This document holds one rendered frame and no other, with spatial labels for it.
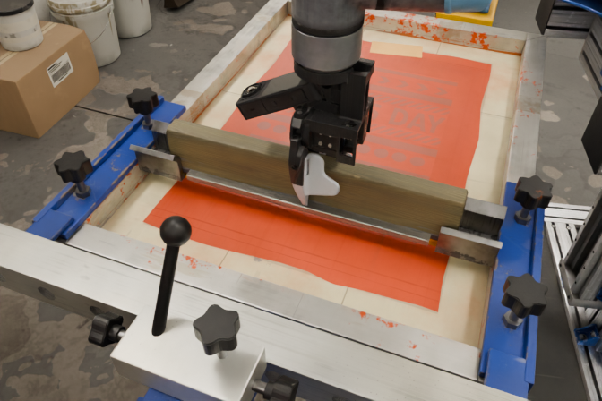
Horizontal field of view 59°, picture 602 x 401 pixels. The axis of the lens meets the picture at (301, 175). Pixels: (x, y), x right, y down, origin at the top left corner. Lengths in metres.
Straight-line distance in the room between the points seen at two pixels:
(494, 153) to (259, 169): 0.39
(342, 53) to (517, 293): 0.30
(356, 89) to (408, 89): 0.44
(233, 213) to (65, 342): 1.20
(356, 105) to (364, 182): 0.11
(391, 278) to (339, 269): 0.07
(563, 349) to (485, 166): 0.86
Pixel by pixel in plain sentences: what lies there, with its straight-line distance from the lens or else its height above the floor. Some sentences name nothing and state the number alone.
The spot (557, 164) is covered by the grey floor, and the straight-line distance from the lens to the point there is 2.53.
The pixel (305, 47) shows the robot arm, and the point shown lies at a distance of 0.56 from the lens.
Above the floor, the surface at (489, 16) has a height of 0.95.
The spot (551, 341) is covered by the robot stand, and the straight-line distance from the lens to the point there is 1.64.
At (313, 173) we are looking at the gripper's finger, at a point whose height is 1.06.
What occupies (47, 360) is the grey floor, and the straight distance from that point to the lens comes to 1.88.
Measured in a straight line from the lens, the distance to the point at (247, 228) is 0.74.
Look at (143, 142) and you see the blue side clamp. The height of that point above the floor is 1.00.
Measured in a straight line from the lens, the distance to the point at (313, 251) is 0.71.
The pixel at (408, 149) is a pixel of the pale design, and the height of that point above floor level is 0.95.
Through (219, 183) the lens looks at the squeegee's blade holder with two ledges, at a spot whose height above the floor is 0.99.
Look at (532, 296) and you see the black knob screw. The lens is 0.59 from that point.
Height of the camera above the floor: 1.51
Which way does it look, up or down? 43 degrees down
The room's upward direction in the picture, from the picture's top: straight up
